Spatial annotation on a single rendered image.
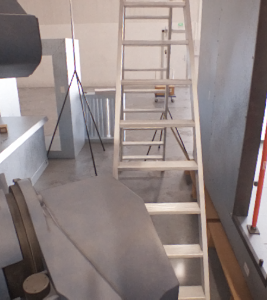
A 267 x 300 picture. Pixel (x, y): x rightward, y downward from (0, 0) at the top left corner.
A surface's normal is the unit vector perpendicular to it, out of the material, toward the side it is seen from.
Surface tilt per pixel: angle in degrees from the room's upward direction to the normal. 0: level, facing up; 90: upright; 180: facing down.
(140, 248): 16
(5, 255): 60
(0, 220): 32
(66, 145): 90
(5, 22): 80
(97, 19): 90
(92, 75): 90
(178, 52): 90
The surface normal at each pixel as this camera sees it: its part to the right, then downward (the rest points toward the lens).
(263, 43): -0.04, 0.35
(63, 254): 0.22, -0.73
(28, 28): 0.53, 0.12
